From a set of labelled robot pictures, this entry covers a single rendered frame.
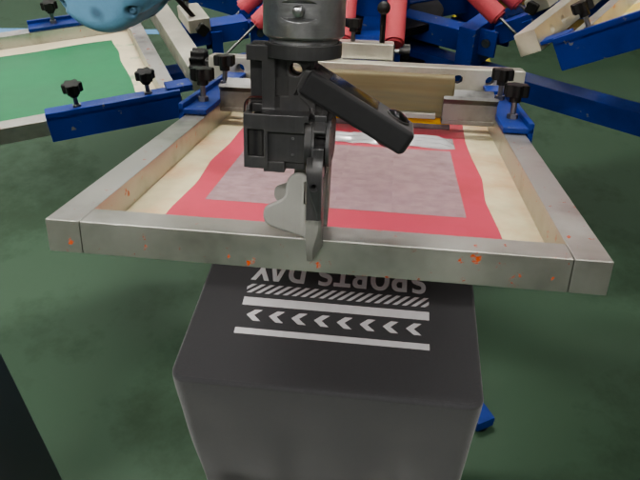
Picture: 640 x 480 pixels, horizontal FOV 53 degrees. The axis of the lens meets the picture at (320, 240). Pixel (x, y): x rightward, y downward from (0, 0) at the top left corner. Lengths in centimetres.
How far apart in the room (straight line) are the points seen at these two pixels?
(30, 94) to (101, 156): 160
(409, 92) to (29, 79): 105
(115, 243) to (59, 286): 193
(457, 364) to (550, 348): 140
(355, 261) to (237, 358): 36
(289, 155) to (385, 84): 61
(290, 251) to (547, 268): 26
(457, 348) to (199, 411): 40
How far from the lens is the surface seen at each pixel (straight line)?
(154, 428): 209
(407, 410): 94
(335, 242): 65
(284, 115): 59
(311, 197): 60
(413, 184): 93
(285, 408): 96
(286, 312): 102
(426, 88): 120
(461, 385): 95
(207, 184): 91
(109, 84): 176
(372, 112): 60
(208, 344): 99
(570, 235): 73
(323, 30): 58
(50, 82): 182
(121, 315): 244
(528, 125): 113
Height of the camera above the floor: 169
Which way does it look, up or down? 40 degrees down
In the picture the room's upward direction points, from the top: straight up
